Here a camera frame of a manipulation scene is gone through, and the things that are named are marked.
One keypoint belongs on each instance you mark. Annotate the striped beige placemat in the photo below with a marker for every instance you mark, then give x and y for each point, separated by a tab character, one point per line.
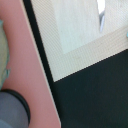
79	33

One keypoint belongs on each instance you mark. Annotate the pink stove board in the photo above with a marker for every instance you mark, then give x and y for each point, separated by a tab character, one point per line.
27	74

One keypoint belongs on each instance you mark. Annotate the grey two-handled pot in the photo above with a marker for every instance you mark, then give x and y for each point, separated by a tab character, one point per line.
14	110

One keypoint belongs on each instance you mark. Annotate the small milk carton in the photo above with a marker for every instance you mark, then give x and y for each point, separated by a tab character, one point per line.
4	56

